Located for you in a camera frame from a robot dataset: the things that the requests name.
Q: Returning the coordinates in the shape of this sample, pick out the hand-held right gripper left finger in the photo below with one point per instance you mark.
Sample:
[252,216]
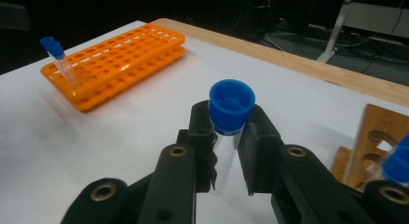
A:
[202,153]

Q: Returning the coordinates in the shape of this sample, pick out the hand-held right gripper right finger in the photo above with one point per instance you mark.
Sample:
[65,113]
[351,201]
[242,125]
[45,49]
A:
[263,153]

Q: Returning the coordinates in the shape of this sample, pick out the wooden test tube rack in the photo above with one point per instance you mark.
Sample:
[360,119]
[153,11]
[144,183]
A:
[376,121]

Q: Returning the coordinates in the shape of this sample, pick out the orange plastic test tube rack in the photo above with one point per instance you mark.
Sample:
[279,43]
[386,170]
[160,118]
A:
[128,60]

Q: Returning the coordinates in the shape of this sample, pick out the white metal stand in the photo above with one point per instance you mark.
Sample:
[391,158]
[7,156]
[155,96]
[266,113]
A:
[334,34]

